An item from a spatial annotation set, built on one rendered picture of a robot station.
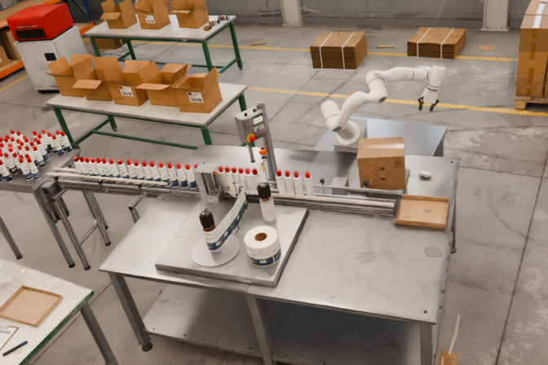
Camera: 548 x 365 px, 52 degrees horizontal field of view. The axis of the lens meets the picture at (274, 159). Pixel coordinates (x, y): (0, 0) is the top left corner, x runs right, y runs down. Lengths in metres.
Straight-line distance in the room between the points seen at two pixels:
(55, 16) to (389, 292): 6.77
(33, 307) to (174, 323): 0.94
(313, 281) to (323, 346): 0.61
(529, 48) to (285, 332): 3.83
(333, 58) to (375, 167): 4.09
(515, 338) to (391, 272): 1.14
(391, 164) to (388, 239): 0.52
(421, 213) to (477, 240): 1.16
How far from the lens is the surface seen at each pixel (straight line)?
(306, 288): 3.22
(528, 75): 6.32
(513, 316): 4.20
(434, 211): 3.65
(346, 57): 7.58
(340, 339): 3.75
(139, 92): 5.83
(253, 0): 9.90
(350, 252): 3.38
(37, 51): 8.90
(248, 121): 3.61
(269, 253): 3.26
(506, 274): 4.47
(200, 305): 4.16
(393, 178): 3.75
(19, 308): 3.87
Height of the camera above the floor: 3.13
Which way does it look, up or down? 32 degrees down
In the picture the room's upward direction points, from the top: 11 degrees counter-clockwise
